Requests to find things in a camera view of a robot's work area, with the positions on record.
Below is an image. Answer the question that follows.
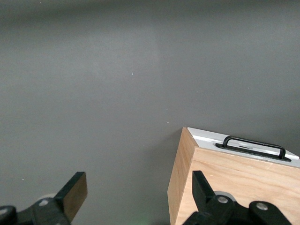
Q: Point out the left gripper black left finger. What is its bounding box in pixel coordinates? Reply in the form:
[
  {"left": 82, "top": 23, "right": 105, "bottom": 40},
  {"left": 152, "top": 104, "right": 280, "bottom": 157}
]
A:
[{"left": 0, "top": 172, "right": 88, "bottom": 225}]

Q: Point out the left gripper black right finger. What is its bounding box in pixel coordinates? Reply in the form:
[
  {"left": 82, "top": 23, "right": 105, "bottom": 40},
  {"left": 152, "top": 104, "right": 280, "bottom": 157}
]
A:
[{"left": 185, "top": 170, "right": 291, "bottom": 225}]

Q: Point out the black metal drawer handle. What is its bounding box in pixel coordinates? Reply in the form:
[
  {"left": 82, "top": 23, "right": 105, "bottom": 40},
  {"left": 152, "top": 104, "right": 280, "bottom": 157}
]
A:
[{"left": 215, "top": 135, "right": 292, "bottom": 163}]

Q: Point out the wooden drawer with white front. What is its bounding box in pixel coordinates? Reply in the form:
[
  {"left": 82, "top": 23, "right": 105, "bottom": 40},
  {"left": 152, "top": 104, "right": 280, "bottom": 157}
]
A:
[{"left": 192, "top": 136, "right": 300, "bottom": 168}]

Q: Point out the light wooden drawer cabinet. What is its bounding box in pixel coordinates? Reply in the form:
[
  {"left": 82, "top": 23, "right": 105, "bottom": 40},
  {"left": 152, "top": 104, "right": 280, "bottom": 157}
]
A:
[{"left": 167, "top": 127, "right": 300, "bottom": 225}]

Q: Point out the white front panel with cutout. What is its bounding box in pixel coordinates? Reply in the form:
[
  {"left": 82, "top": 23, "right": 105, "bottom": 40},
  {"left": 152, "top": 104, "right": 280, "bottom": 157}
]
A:
[{"left": 187, "top": 127, "right": 300, "bottom": 159}]

